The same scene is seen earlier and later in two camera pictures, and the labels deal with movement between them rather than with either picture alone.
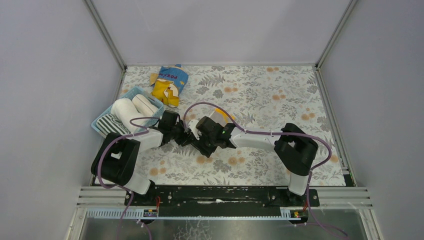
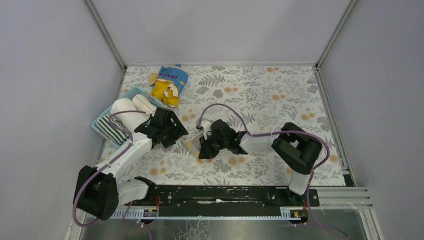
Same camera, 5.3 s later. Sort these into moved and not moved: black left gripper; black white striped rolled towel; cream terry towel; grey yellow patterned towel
Moved: grey yellow patterned towel
Not moved: black left gripper; cream terry towel; black white striped rolled towel
